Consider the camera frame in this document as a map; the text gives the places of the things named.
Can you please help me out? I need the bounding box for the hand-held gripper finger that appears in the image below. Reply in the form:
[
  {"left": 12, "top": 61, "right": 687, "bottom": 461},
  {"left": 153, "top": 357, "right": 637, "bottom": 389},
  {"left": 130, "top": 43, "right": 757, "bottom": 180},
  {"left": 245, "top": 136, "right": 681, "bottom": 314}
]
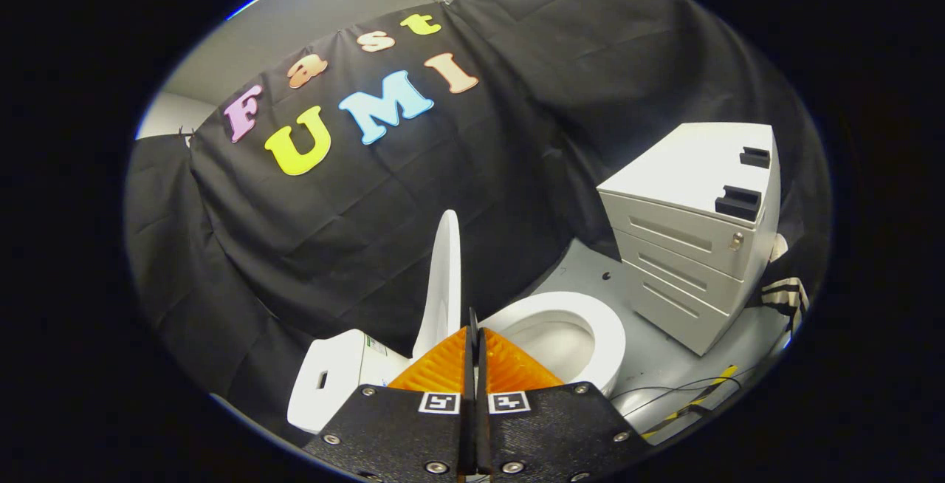
[
  {"left": 303, "top": 308, "right": 479, "bottom": 483},
  {"left": 476, "top": 326, "right": 650, "bottom": 483}
]

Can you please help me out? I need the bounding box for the white toilet lid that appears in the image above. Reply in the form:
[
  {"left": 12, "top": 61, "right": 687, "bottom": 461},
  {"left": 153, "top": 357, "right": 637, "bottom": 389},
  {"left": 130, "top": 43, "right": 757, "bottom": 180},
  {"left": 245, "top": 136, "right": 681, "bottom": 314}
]
[{"left": 411, "top": 210, "right": 463, "bottom": 362}]

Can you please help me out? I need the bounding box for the white ceramic toilet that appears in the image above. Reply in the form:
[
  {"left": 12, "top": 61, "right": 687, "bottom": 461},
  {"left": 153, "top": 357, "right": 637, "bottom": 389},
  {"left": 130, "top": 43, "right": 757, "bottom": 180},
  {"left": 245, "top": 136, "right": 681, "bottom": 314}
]
[{"left": 286, "top": 291, "right": 627, "bottom": 436}]

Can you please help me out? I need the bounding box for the yellow black floor tape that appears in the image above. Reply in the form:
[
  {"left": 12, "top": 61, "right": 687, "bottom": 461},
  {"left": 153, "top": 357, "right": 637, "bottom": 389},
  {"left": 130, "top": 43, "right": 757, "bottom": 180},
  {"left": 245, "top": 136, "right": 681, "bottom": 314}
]
[{"left": 641, "top": 365, "right": 739, "bottom": 439}]

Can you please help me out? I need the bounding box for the black backdrop cloth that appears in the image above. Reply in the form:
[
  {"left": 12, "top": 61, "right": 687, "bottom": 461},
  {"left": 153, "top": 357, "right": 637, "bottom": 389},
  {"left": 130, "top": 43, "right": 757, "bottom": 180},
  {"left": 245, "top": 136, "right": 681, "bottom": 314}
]
[{"left": 124, "top": 0, "right": 831, "bottom": 447}]

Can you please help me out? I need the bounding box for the white drawer cabinet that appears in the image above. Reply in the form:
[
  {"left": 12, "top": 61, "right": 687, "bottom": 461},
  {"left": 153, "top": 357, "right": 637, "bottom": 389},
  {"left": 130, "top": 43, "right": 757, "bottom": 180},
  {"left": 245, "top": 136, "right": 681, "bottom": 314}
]
[{"left": 597, "top": 123, "right": 782, "bottom": 357}]

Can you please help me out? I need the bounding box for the striped black white cloth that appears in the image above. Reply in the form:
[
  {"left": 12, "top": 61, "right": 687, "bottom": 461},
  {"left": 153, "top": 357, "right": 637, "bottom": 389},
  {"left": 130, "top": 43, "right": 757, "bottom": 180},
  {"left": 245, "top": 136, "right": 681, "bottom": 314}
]
[{"left": 760, "top": 276, "right": 811, "bottom": 333}]

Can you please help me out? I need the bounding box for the thin black cable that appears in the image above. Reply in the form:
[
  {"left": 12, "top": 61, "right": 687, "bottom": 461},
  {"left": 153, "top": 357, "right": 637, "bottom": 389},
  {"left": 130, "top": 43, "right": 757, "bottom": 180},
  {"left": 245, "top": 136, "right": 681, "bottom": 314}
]
[{"left": 611, "top": 376, "right": 743, "bottom": 404}]

